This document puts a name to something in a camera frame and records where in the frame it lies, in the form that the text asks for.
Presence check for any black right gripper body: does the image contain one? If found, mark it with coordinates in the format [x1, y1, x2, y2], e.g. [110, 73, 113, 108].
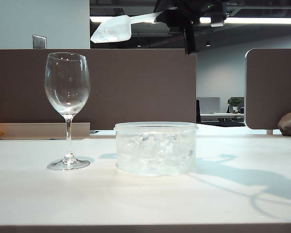
[165, 0, 210, 55]

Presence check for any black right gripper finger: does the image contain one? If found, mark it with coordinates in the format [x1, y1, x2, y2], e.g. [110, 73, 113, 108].
[157, 12, 171, 26]
[153, 0, 178, 13]

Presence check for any white plastic ice shovel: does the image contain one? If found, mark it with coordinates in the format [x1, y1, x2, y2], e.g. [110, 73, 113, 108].
[90, 12, 161, 45]

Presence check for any clear wine glass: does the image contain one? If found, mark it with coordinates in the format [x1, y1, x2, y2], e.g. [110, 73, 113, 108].
[44, 52, 91, 171]

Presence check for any ice cubes pile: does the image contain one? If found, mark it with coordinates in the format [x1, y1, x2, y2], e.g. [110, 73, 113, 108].
[117, 132, 195, 175]

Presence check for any long ceiling light strip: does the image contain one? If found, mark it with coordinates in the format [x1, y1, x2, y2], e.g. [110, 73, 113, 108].
[89, 15, 291, 25]

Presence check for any wide brown desk partition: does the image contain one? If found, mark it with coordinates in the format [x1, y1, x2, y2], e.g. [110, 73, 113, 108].
[0, 49, 197, 131]

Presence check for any grey background desk screen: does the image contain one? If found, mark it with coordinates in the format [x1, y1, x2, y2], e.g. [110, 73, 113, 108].
[198, 97, 221, 114]

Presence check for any green potted plant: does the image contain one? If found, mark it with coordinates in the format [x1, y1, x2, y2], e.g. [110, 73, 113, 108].
[227, 97, 243, 114]

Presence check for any white background desk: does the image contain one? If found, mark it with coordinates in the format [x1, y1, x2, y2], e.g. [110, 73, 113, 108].
[200, 112, 245, 123]

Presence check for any narrow brown desk partition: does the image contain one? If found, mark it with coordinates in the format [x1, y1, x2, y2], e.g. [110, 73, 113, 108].
[244, 48, 291, 130]

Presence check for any clear round plastic container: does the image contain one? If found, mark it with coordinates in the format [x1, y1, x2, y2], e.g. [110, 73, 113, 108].
[113, 121, 199, 176]

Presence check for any brown crumpled bag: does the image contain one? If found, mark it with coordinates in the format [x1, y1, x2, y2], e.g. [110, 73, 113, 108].
[277, 112, 291, 136]

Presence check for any grey wall switch plate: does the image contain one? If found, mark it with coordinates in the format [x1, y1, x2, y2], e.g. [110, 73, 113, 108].
[32, 34, 47, 50]

